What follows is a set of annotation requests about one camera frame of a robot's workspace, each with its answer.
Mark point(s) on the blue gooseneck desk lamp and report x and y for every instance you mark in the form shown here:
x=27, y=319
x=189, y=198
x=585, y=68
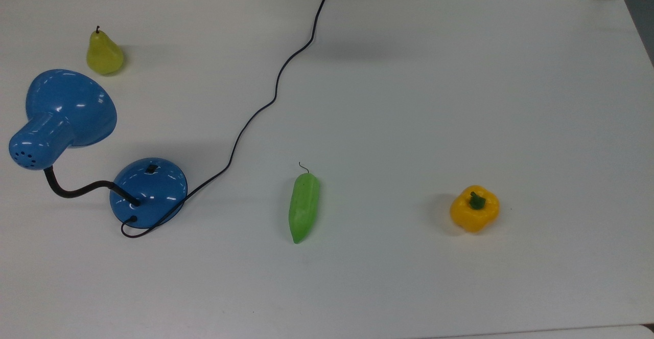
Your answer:
x=61, y=104

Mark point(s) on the green toy cucumber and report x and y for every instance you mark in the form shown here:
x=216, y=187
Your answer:
x=303, y=206

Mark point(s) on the yellow toy bell pepper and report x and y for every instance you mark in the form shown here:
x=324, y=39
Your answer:
x=472, y=216

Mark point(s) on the yellow-green toy pear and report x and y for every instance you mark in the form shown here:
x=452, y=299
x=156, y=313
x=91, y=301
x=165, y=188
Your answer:
x=104, y=55

